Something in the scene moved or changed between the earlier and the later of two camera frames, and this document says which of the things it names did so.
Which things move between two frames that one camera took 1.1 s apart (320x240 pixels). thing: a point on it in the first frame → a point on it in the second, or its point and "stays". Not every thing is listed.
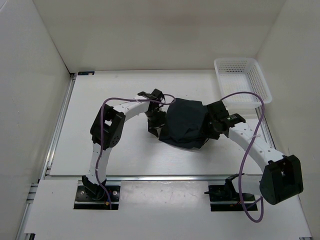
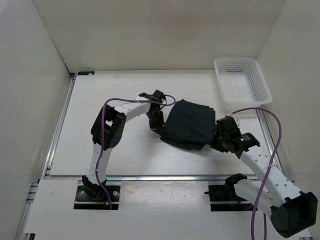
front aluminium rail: (61, 179) stays
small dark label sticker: (86, 73) stays
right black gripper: (215, 135) → (214, 145)
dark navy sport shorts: (185, 124) stays
